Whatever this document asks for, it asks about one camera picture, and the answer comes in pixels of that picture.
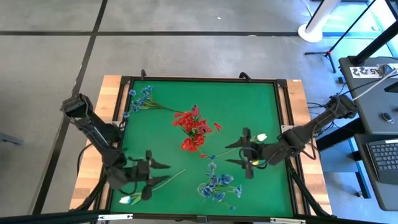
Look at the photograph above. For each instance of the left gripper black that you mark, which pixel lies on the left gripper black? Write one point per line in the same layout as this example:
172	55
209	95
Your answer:
136	174

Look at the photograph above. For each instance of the black frame clamp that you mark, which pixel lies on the black frame clamp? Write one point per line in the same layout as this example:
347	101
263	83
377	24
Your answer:
143	74
245	76

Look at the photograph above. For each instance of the red artificial flower bunch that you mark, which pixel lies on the red artificial flower bunch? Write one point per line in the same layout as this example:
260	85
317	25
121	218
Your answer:
188	119

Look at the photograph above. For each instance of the black rig beam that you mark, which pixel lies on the black rig beam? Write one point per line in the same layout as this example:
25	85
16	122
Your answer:
46	217

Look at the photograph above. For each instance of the thick black pole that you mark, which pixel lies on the thick black pole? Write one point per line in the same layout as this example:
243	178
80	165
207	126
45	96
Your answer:
373	45

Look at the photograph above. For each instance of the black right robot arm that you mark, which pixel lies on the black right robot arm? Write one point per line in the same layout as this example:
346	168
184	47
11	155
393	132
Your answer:
311	127

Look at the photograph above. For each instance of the black tripod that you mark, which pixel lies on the black tripod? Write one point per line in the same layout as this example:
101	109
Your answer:
328	52

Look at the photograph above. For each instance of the silver metal bracket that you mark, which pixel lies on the silver metal bracket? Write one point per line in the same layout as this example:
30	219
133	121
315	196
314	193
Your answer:
287	220
115	216

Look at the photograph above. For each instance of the dark grey desk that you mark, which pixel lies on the dark grey desk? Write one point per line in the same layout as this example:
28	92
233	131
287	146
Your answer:
385	196
367	105

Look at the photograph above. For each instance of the green table mat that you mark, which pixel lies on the green table mat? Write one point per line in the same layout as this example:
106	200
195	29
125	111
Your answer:
248	102

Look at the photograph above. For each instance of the white round-base pole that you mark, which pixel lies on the white round-base pole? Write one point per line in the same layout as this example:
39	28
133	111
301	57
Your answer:
311	32

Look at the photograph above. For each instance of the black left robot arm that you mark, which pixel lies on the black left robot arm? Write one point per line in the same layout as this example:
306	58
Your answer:
93	127

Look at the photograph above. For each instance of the white paper label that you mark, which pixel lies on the white paper label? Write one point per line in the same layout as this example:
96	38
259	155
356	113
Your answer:
363	71

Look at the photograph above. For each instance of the white artificial tulip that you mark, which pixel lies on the white artificial tulip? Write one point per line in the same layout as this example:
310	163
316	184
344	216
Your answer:
262	137
125	199

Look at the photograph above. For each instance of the black keyboard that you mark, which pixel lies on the black keyboard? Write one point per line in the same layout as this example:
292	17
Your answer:
385	158

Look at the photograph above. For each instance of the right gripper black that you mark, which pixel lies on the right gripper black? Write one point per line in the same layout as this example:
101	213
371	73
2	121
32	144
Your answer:
264	152

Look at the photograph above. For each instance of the black key fob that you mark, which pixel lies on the black key fob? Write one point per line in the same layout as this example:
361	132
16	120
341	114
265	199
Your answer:
387	118

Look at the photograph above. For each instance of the blue artificial flower bunch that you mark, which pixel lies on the blue artificial flower bunch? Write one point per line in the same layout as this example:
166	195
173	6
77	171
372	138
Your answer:
217	180
141	101

